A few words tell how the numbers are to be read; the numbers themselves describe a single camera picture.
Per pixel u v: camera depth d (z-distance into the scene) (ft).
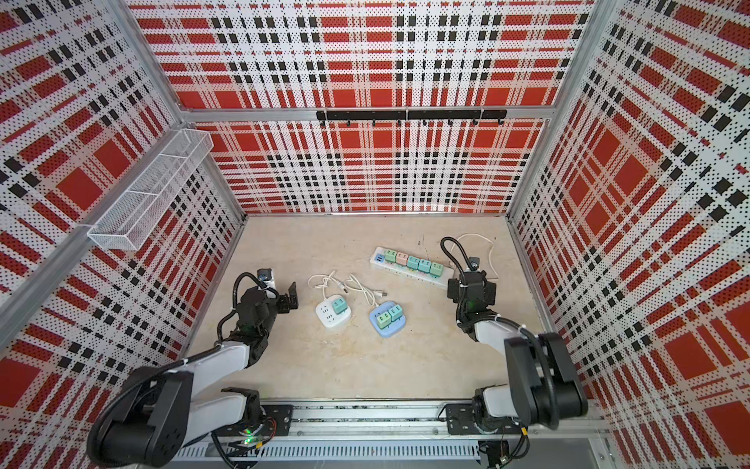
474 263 2.59
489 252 3.52
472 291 2.31
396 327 2.88
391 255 3.30
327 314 2.97
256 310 2.21
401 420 2.46
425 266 3.17
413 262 3.23
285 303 2.63
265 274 2.51
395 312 2.82
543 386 1.35
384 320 2.77
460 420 2.40
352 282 3.24
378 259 3.43
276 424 2.39
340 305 2.89
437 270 3.19
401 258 3.23
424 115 2.90
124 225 2.27
